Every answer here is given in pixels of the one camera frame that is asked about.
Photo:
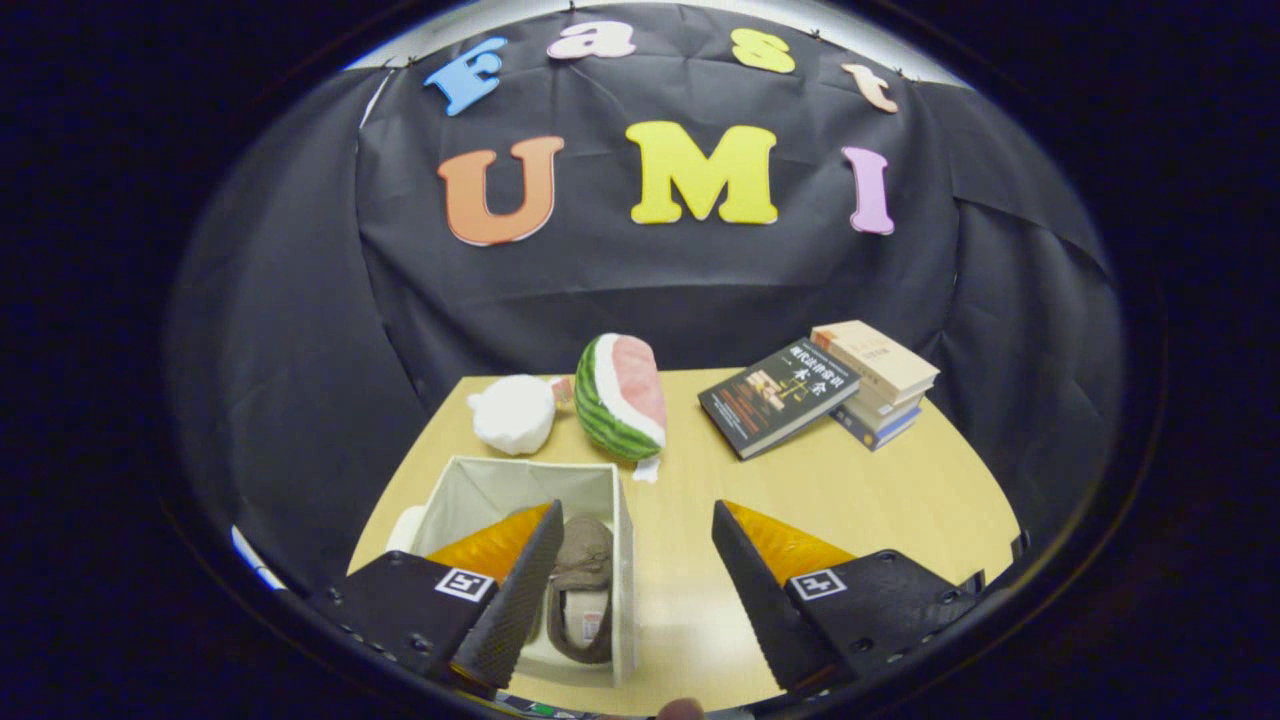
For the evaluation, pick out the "blue cover book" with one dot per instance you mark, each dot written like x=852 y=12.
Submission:
x=880 y=428

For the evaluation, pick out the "white plush toy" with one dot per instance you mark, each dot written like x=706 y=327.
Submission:
x=512 y=415

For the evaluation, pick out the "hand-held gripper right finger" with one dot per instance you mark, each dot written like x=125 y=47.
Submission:
x=765 y=610

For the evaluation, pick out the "grey spine book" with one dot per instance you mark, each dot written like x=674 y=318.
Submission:
x=890 y=408

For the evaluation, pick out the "grey fabric storage box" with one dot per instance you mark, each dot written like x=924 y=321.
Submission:
x=500 y=490

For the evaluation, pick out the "black cover book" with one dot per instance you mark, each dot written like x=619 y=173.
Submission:
x=775 y=400

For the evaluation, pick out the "beige cover book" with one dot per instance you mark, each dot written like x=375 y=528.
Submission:
x=880 y=355

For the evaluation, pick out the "watermelon slice plush toy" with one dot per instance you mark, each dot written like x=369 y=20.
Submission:
x=620 y=400

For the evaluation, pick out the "brown fuzzy shoe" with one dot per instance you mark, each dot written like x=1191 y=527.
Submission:
x=585 y=545

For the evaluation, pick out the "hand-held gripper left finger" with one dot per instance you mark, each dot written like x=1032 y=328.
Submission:
x=510 y=620

